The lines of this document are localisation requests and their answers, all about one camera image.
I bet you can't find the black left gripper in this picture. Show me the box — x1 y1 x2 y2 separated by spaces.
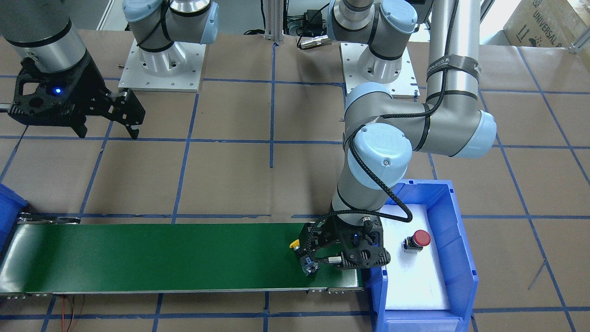
298 216 391 269

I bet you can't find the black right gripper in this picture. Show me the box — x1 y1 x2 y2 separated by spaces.
8 51 146 140

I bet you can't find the yellow push button switch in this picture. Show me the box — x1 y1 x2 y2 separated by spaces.
289 239 319 277

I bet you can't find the red push button switch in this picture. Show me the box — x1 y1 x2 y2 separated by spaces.
403 230 431 254

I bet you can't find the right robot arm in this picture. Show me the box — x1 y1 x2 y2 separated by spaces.
1 0 219 139

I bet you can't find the white foam pad in bin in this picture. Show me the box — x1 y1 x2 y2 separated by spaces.
382 204 450 310

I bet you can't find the blue bin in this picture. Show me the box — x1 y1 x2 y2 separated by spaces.
366 179 478 332
0 184 28 251

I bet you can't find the green conveyor belt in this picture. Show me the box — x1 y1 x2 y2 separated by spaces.
1 218 363 296

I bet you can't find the silver cylindrical connector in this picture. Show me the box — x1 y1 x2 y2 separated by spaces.
297 35 332 50

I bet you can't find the black power adapter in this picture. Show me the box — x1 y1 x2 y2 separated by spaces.
303 9 323 28

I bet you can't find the cardboard box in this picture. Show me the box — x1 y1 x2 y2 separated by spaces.
503 0 590 47

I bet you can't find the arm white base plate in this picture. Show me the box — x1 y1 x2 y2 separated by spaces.
118 41 206 92
341 42 419 98

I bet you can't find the braided black cable on left arm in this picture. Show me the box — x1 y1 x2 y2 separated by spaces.
302 0 461 268

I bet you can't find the aluminium frame post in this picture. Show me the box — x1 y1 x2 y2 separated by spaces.
263 0 286 44

